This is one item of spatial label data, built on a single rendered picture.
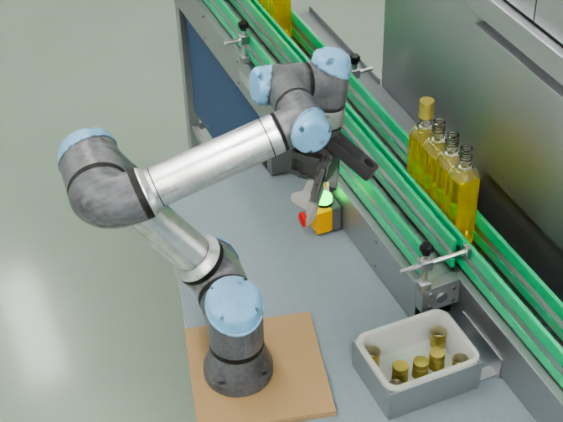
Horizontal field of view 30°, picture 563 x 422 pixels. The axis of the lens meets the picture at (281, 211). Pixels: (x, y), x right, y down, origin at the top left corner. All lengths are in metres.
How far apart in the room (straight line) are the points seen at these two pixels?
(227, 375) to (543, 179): 0.79
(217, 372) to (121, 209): 0.52
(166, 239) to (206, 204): 0.67
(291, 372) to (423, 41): 0.92
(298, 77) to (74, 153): 0.44
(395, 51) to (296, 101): 0.99
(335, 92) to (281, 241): 0.71
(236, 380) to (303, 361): 0.17
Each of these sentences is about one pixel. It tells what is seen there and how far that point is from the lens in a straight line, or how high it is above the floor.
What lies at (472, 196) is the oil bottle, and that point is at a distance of 2.36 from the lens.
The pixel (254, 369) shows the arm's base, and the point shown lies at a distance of 2.23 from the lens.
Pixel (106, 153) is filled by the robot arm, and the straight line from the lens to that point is 1.96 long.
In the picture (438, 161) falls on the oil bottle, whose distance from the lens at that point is 2.38.
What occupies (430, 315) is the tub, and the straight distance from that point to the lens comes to 2.34.
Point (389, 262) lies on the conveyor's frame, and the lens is 2.45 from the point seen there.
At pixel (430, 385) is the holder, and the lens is 2.23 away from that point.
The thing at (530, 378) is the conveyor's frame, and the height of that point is 0.85.
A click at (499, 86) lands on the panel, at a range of 2.36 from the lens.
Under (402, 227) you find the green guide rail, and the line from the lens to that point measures 2.37.
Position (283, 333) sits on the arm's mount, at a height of 0.77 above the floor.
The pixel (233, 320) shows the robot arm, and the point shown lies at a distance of 2.11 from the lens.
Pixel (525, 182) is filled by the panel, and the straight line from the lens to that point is 2.37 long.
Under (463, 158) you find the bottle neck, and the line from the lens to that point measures 2.31.
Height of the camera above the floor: 2.48
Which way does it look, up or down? 39 degrees down
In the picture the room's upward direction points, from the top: 2 degrees counter-clockwise
